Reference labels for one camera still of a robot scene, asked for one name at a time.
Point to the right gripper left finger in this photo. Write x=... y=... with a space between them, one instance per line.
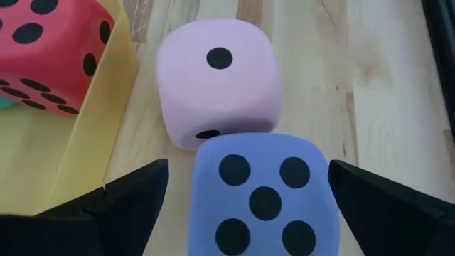
x=124 y=213

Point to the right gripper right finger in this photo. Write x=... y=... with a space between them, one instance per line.
x=384 y=217

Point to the yellow translucent plastic bin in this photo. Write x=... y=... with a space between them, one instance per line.
x=89 y=142

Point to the large purple foam die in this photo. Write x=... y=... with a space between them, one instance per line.
x=264 y=149

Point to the large pink foam die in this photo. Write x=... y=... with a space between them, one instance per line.
x=220 y=96

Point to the large cyan foam die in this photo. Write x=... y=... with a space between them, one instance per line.
x=6 y=103

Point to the large red foam die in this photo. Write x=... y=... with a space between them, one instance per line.
x=60 y=60

